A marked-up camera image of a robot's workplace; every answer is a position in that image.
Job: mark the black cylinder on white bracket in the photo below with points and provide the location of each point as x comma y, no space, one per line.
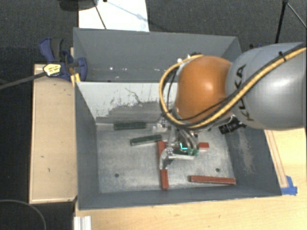
227,128

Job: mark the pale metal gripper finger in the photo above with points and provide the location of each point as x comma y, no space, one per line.
163,160
170,157

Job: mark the red-brown flat block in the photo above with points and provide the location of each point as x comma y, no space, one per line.
204,146
164,180
212,180

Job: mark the grey metal bin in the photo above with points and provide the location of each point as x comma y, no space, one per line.
129,162

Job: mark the dark green flat block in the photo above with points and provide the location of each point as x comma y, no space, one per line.
129,126
145,140

